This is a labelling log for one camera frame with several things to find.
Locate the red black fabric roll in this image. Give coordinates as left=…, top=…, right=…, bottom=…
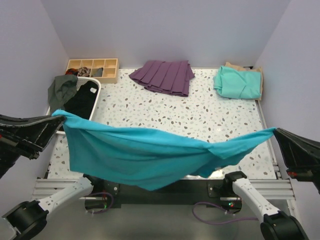
left=65, top=68, right=79, bottom=76

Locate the purple pleated skirt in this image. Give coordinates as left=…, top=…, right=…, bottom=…
left=129, top=60, right=195, bottom=97

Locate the aluminium frame rail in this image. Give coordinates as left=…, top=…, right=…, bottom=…
left=31, top=178, right=296, bottom=200

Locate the wooden compartment organizer box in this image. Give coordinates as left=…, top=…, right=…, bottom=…
left=65, top=58, right=119, bottom=84

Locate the tan folded cloth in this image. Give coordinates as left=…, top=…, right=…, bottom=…
left=224, top=61, right=264, bottom=101

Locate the black garment in basket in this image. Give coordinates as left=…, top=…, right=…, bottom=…
left=63, top=80, right=99, bottom=120

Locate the teal t shirt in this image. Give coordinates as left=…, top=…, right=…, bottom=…
left=53, top=110, right=275, bottom=191

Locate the dark green garment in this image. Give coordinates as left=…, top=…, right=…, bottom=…
left=47, top=74, right=78, bottom=114

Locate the mint green folded shirt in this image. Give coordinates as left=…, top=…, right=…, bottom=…
left=213, top=65, right=261, bottom=100

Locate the white laundry basket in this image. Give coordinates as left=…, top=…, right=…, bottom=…
left=47, top=76, right=101, bottom=120

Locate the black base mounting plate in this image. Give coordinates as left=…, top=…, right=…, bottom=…
left=84, top=178, right=242, bottom=211

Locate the patterned brown fabric roll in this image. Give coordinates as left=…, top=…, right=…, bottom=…
left=77, top=66, right=91, bottom=77

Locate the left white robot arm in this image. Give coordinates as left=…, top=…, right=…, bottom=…
left=0, top=115, right=104, bottom=240

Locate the dark grey fabric roll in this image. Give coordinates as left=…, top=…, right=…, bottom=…
left=91, top=67, right=104, bottom=78

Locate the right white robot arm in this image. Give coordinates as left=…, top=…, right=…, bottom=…
left=222, top=128, right=320, bottom=240

